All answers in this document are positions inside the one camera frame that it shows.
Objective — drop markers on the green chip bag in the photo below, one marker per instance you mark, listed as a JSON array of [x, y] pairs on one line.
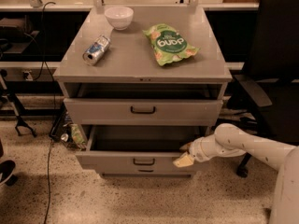
[[169, 46]]

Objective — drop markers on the black stand leg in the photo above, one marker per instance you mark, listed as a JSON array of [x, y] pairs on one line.
[[15, 104]]

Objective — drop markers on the white bowl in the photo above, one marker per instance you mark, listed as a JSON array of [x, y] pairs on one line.
[[119, 17]]

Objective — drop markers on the grey drawer cabinet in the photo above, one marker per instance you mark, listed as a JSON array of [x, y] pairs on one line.
[[128, 69]]

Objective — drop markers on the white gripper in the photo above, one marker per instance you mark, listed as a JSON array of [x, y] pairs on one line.
[[196, 149]]

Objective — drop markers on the floor clutter beside cabinet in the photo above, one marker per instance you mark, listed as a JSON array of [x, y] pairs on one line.
[[64, 130]]

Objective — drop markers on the grey bottom drawer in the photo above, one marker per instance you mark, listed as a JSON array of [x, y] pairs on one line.
[[151, 174]]

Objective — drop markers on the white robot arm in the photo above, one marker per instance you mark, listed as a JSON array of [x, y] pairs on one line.
[[230, 141]]

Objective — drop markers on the grey drawer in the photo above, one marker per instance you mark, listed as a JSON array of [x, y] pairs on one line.
[[143, 112], [126, 149], [151, 174]]

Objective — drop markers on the white power outlet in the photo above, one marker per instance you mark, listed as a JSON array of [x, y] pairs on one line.
[[27, 75]]

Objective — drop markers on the black office chair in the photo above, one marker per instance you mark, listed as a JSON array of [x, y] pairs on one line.
[[267, 86]]

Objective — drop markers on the grey top drawer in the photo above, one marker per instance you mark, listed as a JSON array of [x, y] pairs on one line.
[[143, 112]]

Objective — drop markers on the black wheel base left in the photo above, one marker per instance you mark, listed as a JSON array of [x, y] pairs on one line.
[[6, 173]]

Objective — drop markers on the blue silver soda can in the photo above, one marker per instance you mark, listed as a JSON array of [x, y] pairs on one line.
[[96, 50]]

